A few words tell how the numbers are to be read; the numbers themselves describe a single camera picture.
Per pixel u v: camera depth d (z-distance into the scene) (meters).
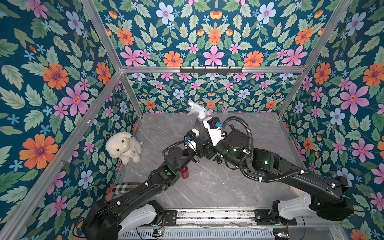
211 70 0.93
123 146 0.82
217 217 0.75
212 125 0.44
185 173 0.83
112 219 0.40
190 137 0.56
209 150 0.47
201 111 0.55
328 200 0.39
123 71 0.92
